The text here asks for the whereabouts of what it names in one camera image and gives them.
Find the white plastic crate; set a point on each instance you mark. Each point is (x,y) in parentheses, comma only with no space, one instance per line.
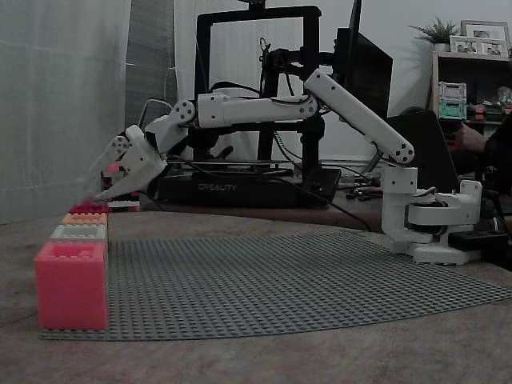
(453,90)

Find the black laptop lid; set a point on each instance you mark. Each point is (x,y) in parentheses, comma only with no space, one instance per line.
(424,140)

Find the large pink brick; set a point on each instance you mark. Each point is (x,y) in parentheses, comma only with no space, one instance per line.
(72,292)

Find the person's dark-sleeved forearm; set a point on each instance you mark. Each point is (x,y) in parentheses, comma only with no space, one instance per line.
(500,146)

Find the large white photo frame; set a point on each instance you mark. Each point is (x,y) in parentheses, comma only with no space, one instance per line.
(486,29)

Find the wooden shelf unit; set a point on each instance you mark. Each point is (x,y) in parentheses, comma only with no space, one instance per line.
(476,68)

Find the orange brick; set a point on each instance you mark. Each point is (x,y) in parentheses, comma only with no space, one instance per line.
(84,219)

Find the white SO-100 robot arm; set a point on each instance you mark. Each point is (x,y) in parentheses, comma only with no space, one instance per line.
(256,110)

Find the black power strip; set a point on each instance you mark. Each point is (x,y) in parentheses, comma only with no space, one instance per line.
(478,239)

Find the grey studded baseplate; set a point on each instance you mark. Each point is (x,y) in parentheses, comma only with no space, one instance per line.
(248,280)

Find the small red brick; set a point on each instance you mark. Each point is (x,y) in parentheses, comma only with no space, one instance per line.
(88,208)

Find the small white photo frame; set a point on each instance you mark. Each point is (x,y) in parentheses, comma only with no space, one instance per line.
(493,48)
(464,45)

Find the green potted plant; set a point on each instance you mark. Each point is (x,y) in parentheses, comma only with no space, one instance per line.
(438,32)

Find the person's hand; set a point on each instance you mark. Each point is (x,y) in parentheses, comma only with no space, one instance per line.
(470,139)

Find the black Creality 3D printer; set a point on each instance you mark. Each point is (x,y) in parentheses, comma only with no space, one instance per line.
(240,188)

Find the green plastic crate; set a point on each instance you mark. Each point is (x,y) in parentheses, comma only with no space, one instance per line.
(453,109)

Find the grey white brick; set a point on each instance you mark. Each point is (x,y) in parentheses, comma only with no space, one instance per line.
(64,233)

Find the black computer monitor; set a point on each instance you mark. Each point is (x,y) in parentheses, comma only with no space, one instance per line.
(370,72)

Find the white sheer curtain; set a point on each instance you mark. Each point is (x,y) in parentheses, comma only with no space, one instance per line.
(60,100)

